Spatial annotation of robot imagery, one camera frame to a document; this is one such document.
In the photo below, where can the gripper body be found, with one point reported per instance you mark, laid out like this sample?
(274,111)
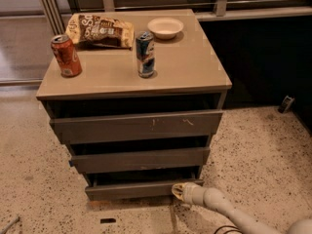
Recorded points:
(194,192)

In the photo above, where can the grey bottom drawer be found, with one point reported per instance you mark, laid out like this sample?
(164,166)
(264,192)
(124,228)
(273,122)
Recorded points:
(135,189)

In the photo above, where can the grey drawer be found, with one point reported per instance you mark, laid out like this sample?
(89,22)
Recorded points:
(135,189)
(136,126)
(140,161)

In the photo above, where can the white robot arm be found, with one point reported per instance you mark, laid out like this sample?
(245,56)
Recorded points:
(214,200)

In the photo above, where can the grey middle drawer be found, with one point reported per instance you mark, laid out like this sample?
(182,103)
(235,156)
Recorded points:
(140,161)

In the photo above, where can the grey top drawer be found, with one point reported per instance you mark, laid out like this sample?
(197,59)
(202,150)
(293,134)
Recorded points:
(136,126)

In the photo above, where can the grey drawer cabinet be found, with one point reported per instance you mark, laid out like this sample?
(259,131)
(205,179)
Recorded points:
(187,77)

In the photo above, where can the small black floor marker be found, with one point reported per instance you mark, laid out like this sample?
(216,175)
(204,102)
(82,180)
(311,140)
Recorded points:
(107,220)

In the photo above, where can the blue energy drink can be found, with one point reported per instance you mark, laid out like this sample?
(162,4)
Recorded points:
(145,54)

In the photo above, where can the white bowl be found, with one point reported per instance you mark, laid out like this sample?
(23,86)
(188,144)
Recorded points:
(165,28)

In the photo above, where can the grey rod on floor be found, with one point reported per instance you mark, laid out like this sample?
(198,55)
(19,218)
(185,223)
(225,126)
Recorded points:
(9,225)

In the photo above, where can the yellow brown chip bag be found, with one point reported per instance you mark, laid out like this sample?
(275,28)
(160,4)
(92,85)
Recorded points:
(100,31)

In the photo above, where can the orange soda can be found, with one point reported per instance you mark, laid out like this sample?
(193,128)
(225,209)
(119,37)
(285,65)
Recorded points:
(66,56)

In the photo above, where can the small black wall device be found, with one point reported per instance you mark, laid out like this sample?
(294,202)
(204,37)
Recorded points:
(286,104)

